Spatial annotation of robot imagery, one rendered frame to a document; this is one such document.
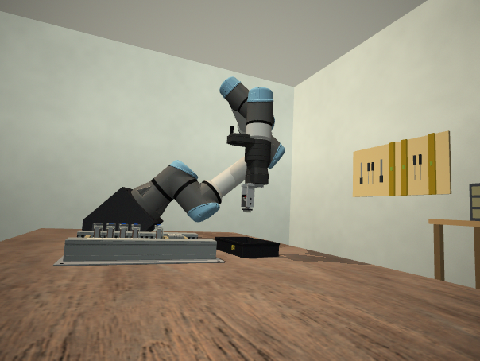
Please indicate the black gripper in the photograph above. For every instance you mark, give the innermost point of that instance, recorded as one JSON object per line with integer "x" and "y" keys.
{"x": 257, "y": 145}

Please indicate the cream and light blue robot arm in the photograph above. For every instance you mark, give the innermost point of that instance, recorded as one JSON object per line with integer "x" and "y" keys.
{"x": 201, "y": 200}

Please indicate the grey relay panel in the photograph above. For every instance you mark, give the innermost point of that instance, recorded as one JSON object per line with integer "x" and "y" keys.
{"x": 174, "y": 248}

